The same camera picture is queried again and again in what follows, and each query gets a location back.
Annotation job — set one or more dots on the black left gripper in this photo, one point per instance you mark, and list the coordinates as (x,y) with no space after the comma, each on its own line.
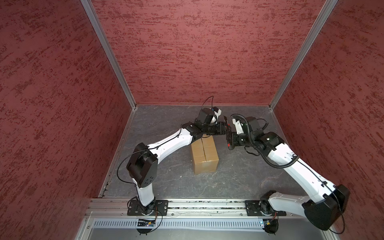
(221,128)

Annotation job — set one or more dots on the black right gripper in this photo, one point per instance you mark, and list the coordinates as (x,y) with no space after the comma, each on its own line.
(234,139)

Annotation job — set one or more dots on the brown cardboard express box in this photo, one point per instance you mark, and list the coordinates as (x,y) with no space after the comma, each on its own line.
(205,155)

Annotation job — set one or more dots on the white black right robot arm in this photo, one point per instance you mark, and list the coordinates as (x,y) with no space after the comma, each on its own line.
(323,203)

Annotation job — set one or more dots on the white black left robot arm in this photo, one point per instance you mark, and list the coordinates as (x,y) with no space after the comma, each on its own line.
(143,163)

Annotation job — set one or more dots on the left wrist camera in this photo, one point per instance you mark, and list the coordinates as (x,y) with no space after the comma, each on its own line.
(217,112)

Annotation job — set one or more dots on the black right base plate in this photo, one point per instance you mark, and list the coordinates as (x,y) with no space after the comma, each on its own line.
(257,208)

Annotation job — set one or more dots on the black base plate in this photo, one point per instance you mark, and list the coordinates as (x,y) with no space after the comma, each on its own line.
(257,208)
(155,208)

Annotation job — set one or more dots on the right controller board with wires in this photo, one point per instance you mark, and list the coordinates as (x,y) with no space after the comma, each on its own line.
(271,226)

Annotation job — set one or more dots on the controller board with wires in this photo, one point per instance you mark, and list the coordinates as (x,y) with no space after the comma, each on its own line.
(271,226)
(145,226)

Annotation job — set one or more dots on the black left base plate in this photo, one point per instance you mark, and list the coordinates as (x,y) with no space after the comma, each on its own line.
(155,208)

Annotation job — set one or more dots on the left controller board with wires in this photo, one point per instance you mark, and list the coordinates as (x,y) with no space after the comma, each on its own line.
(145,226)

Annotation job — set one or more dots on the aluminium front rail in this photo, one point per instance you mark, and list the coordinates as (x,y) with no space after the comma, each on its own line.
(197,208)

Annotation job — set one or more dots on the aluminium right corner post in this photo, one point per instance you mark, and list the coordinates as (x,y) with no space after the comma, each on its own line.
(316,28)

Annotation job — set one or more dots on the aluminium corner post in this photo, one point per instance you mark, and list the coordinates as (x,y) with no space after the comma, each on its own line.
(97,26)
(316,28)

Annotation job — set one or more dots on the white slotted cable duct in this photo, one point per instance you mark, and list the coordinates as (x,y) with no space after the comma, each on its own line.
(193,224)

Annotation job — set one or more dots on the aluminium left corner post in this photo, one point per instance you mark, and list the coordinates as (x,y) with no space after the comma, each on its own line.
(97,26)

